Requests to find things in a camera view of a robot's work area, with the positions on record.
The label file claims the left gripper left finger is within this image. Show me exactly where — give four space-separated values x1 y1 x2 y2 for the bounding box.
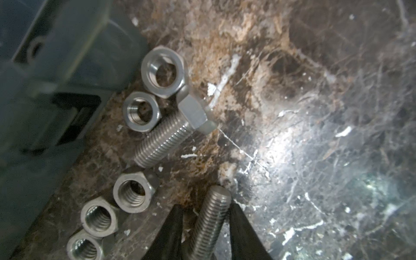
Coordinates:
142 204 184 260

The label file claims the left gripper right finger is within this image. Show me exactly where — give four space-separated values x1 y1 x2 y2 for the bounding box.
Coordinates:
229 203 272 260

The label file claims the silver hex bolt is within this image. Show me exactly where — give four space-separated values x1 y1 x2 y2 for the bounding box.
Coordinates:
133 86 218 169
183 185 232 260

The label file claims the silver hex nut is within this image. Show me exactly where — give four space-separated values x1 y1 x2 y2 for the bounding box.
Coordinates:
80 196 120 238
67 229 104 260
113 172 160 213
122 92 161 133
141 45 188 98

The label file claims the clear grey compartment organizer box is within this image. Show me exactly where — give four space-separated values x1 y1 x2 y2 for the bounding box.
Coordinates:
1 1 148 260

